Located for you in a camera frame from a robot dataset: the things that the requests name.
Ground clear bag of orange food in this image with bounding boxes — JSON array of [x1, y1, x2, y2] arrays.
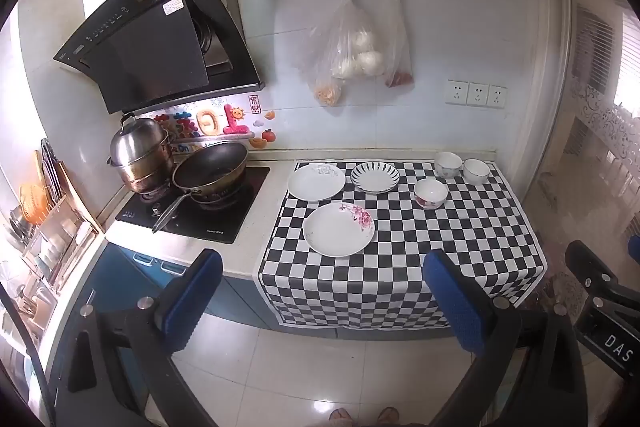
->
[[314, 72, 346, 108]]

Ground orange plastic basket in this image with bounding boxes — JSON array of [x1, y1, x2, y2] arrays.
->
[[20, 184, 51, 225]]

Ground white bowl blue rim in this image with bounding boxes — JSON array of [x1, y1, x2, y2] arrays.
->
[[434, 151, 463, 179]]

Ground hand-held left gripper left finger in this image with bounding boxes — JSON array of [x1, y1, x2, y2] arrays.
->
[[54, 248, 224, 427]]

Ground black glass gas stove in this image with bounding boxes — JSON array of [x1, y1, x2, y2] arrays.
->
[[115, 164, 271, 245]]

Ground white plate pink flowers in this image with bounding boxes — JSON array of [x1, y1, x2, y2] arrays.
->
[[302, 202, 376, 258]]

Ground sliding glass door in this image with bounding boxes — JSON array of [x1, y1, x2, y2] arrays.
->
[[525, 0, 640, 358]]

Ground wooden cutting board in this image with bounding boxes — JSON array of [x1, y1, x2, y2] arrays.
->
[[35, 149, 103, 233]]

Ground white bowl red flowers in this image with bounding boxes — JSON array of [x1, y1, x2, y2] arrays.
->
[[413, 178, 449, 210]]

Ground black white checkered cloth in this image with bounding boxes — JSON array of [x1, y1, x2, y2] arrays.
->
[[256, 159, 547, 333]]

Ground colourful wall stickers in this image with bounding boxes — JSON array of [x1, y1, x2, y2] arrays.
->
[[152, 94, 278, 152]]

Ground metal dish rack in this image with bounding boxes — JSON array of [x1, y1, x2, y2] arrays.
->
[[0, 139, 103, 358]]

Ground clear bag of red food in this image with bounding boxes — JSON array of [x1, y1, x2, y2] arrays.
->
[[384, 0, 415, 88]]

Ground white plate striped rim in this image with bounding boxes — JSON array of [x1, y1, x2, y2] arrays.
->
[[350, 161, 400, 194]]

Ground steel steamer pot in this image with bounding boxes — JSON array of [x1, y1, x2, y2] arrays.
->
[[106, 112, 176, 195]]

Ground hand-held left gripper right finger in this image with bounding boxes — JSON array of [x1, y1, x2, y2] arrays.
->
[[422, 248, 588, 427]]

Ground patterned floor mat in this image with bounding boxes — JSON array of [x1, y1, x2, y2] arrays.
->
[[520, 239, 586, 313]]

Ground dark frying pan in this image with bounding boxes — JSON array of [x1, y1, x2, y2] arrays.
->
[[151, 141, 249, 234]]

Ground white plate grey pattern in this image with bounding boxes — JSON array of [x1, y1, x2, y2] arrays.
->
[[286, 163, 346, 201]]

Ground clear bag of white buns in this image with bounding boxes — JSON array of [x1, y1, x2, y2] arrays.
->
[[297, 0, 386, 80]]

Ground blue lower cabinet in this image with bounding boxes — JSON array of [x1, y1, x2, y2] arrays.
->
[[55, 242, 456, 427]]

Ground black range hood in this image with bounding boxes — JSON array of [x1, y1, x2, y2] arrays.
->
[[52, 0, 266, 115]]

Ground white bowl black rim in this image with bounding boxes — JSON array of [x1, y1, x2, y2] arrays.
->
[[462, 158, 491, 185]]

